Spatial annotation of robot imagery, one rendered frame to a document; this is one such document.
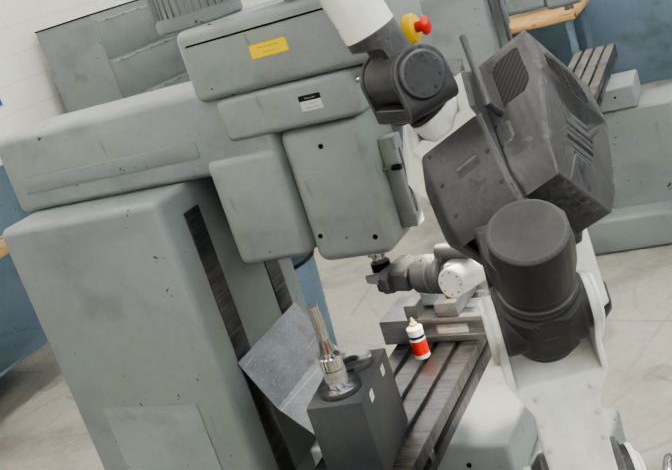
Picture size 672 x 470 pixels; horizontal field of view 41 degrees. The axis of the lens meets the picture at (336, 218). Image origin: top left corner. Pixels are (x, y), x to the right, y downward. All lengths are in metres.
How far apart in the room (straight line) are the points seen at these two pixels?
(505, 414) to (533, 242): 0.95
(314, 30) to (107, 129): 0.61
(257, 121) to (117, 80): 5.06
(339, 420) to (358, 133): 0.59
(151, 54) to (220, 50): 5.43
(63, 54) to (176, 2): 5.20
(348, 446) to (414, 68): 0.79
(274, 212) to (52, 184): 0.62
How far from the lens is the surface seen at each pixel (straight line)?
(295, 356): 2.36
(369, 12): 1.47
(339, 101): 1.86
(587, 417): 1.51
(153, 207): 2.05
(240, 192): 2.04
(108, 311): 2.26
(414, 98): 1.44
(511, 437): 2.07
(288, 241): 2.03
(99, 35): 6.97
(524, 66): 1.53
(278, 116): 1.93
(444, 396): 2.11
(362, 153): 1.91
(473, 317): 2.28
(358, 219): 1.96
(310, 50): 1.84
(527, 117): 1.47
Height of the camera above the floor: 1.97
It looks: 16 degrees down
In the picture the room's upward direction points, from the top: 18 degrees counter-clockwise
